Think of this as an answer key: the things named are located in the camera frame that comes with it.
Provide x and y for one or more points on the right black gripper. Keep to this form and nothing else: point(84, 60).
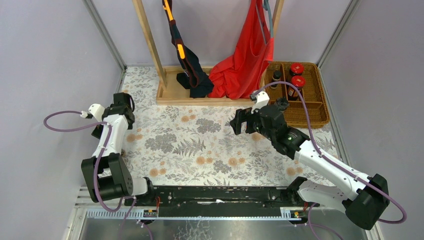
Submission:
point(245, 122)

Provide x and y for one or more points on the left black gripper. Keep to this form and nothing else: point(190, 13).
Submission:
point(98, 131)

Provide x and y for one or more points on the small black cap spice bottle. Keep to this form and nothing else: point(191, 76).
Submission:
point(276, 77)

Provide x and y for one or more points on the red lid sauce jar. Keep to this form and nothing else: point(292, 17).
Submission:
point(296, 69)

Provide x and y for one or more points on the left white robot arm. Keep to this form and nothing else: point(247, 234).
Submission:
point(105, 173)

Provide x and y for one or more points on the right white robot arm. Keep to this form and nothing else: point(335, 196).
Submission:
point(361, 197)

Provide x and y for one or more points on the red apron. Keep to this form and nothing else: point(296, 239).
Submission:
point(237, 76)

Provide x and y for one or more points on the floral table mat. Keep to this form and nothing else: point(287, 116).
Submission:
point(195, 145)

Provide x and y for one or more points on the dark navy garment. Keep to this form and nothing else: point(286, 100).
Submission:
point(193, 77)

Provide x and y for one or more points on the wicker divided tray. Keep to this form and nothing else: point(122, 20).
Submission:
point(312, 93)

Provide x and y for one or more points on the grey clothes hanger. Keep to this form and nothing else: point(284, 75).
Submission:
point(266, 6)

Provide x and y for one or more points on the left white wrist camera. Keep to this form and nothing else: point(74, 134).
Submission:
point(94, 111)

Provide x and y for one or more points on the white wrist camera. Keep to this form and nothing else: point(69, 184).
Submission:
point(94, 111)
point(260, 99)

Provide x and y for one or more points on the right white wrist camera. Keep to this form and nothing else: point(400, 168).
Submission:
point(260, 99)

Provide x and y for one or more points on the wooden rack frame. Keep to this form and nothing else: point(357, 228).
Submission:
point(169, 92)

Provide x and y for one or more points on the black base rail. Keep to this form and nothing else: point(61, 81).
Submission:
point(220, 201)

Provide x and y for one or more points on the aluminium frame rail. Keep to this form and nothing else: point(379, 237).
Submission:
point(84, 199)

